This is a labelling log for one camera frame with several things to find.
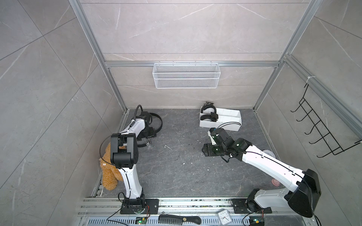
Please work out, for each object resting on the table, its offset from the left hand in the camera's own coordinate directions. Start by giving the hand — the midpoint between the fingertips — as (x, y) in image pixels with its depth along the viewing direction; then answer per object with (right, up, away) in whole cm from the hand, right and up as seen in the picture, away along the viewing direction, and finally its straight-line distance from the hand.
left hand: (149, 135), depth 98 cm
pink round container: (+82, -11, -5) cm, 83 cm away
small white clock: (+45, -38, -29) cm, 66 cm away
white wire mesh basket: (+26, +43, +2) cm, 51 cm away
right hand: (+38, -6, -19) cm, 43 cm away
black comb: (+21, -40, -28) cm, 54 cm away
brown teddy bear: (-17, -20, -20) cm, 33 cm away
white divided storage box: (+60, +11, +11) cm, 62 cm away
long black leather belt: (+45, +13, +2) cm, 47 cm away
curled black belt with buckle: (0, -5, -3) cm, 6 cm away
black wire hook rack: (+88, -3, -40) cm, 97 cm away
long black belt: (+43, +22, +9) cm, 49 cm away
